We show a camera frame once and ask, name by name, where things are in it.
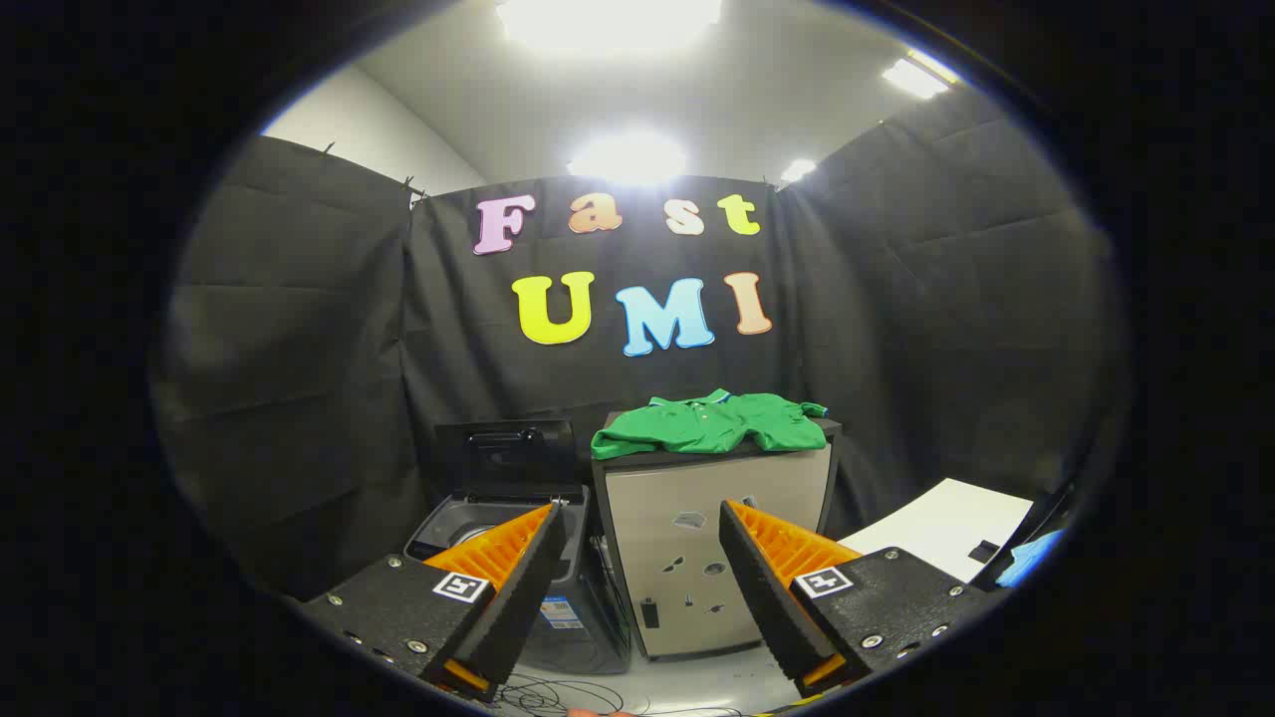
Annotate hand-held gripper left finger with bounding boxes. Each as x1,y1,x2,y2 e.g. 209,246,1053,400
302,501,569,703

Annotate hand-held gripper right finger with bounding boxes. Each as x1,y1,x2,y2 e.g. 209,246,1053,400
719,500,1002,698

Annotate dark grey washing machine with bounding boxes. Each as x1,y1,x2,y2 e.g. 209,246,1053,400
403,485,634,675

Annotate green polo shirt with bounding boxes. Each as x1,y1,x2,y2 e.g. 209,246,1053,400
591,389,830,461

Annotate beige cabinet with black top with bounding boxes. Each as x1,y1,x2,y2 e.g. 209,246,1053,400
592,410,843,661

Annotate white table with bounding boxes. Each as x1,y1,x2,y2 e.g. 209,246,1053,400
837,478,1035,584

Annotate blue cloth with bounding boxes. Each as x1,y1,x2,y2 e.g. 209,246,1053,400
996,528,1065,589

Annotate round ceiling light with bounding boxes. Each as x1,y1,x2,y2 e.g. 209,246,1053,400
568,129,688,185

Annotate rectangular ceiling light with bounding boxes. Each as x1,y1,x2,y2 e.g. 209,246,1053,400
882,55,957,101

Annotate large ceiling light panel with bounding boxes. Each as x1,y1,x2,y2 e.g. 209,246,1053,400
496,0,723,51

